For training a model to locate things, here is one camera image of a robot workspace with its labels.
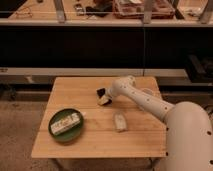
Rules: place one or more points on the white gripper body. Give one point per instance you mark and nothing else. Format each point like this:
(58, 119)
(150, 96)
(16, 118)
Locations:
(105, 100)

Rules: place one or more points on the black eraser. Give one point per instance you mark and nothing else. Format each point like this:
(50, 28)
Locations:
(101, 92)

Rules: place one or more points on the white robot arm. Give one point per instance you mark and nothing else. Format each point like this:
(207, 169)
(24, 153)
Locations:
(189, 132)

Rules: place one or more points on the white box on plate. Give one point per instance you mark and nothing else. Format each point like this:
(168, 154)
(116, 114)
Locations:
(65, 124)

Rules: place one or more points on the green round plate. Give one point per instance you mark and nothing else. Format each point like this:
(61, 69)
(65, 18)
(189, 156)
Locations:
(71, 134)

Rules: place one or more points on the wooden table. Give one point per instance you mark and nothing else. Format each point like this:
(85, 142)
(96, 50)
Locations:
(145, 135)

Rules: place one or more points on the black device on shelf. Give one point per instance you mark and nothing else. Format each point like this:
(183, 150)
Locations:
(100, 10)

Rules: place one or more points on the brown tray on shelf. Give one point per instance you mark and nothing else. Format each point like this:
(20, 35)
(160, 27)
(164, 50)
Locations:
(161, 9)

